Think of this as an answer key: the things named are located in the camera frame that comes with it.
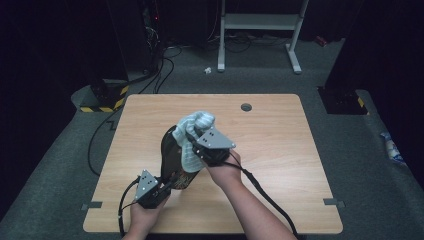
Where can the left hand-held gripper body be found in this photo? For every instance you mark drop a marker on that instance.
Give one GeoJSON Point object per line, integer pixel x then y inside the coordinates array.
{"type": "Point", "coordinates": [146, 186]}

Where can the person's left hand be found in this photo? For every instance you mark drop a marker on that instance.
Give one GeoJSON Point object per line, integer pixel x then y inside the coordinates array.
{"type": "Point", "coordinates": [146, 216]}

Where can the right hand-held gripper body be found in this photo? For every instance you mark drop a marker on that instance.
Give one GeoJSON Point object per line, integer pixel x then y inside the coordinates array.
{"type": "Point", "coordinates": [215, 141]}

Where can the small red object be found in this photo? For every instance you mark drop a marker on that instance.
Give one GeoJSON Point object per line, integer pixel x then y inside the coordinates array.
{"type": "Point", "coordinates": [321, 40]}

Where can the grey tape mark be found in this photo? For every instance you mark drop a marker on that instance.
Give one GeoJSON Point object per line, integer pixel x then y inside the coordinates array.
{"type": "Point", "coordinates": [92, 205]}
{"type": "Point", "coordinates": [333, 202]}

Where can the white and blue plastic package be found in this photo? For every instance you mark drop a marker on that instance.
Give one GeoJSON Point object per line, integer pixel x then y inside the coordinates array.
{"type": "Point", "coordinates": [391, 148]}

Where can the person's right hand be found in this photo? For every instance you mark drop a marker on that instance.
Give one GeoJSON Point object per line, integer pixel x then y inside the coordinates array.
{"type": "Point", "coordinates": [223, 173]}

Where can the dark equipment rack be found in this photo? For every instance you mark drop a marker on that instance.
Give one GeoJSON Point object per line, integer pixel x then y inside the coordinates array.
{"type": "Point", "coordinates": [151, 30]}

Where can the grey table grommet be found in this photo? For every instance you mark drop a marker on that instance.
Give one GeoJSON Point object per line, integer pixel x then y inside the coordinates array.
{"type": "Point", "coordinates": [246, 107]}

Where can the crumpled white paper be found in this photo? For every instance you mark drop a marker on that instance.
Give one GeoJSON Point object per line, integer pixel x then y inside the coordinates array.
{"type": "Point", "coordinates": [207, 70]}

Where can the black stand with striped base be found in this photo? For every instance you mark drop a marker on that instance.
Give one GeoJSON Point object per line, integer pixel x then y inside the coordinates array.
{"type": "Point", "coordinates": [343, 101]}
{"type": "Point", "coordinates": [106, 96]}

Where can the light blue terry towel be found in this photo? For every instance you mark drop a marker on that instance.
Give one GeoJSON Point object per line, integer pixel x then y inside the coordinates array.
{"type": "Point", "coordinates": [193, 123]}

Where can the white metal stand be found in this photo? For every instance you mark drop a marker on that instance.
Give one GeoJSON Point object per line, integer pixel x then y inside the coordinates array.
{"type": "Point", "coordinates": [260, 21]}

